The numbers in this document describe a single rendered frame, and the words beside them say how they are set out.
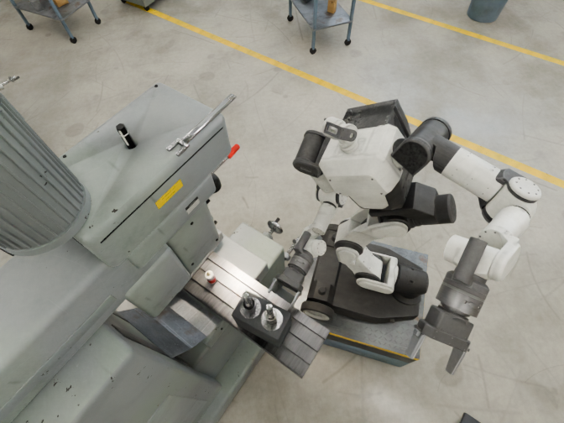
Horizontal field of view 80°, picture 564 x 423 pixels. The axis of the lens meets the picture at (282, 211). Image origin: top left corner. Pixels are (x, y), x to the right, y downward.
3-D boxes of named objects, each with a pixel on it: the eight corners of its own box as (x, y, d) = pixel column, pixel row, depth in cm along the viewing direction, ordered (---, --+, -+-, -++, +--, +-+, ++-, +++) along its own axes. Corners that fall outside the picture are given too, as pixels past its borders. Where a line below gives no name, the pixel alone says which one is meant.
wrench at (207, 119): (228, 93, 93) (227, 91, 93) (239, 98, 92) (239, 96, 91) (167, 150, 83) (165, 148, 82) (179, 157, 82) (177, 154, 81)
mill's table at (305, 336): (146, 209, 198) (141, 201, 191) (328, 334, 159) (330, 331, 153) (116, 238, 188) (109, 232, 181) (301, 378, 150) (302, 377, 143)
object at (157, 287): (147, 243, 131) (117, 208, 109) (193, 277, 124) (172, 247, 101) (109, 282, 124) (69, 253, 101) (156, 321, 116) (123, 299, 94)
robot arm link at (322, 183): (326, 181, 160) (308, 156, 143) (352, 185, 153) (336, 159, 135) (319, 203, 157) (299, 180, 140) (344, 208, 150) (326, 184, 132)
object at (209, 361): (252, 258, 258) (242, 219, 207) (286, 280, 248) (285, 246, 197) (179, 350, 225) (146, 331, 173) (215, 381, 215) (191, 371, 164)
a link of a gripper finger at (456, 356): (452, 376, 74) (463, 350, 74) (443, 368, 77) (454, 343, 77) (458, 378, 74) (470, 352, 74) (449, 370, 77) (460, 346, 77)
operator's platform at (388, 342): (410, 275, 261) (428, 254, 227) (400, 368, 228) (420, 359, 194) (312, 249, 274) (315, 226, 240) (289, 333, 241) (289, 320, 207)
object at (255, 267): (222, 239, 200) (218, 230, 189) (269, 270, 189) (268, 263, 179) (162, 309, 179) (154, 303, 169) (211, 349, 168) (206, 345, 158)
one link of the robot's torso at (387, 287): (394, 264, 201) (400, 256, 190) (389, 296, 191) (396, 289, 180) (359, 256, 204) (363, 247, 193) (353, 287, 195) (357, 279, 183)
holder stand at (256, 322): (250, 301, 160) (245, 288, 143) (291, 323, 155) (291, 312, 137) (237, 325, 155) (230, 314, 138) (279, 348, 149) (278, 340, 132)
